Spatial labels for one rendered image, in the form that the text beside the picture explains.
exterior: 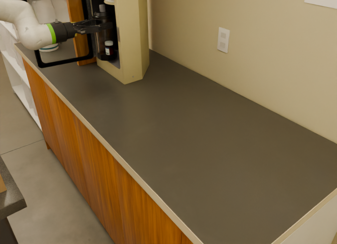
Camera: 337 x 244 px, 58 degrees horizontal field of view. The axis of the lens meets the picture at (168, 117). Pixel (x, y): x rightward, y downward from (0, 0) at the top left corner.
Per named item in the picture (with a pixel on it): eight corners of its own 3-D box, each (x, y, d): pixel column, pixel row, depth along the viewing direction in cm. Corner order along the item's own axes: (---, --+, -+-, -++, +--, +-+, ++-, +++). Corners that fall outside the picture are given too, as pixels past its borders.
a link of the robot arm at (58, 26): (51, 42, 146) (57, 47, 140) (45, 17, 139) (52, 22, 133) (63, 39, 149) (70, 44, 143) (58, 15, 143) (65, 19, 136)
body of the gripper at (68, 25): (65, 25, 138) (85, 21, 142) (59, 21, 144) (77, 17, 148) (68, 41, 142) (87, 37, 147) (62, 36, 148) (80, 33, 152)
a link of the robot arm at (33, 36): (25, 57, 137) (24, 43, 127) (14, 33, 138) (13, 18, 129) (55, 50, 144) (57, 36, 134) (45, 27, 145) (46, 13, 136)
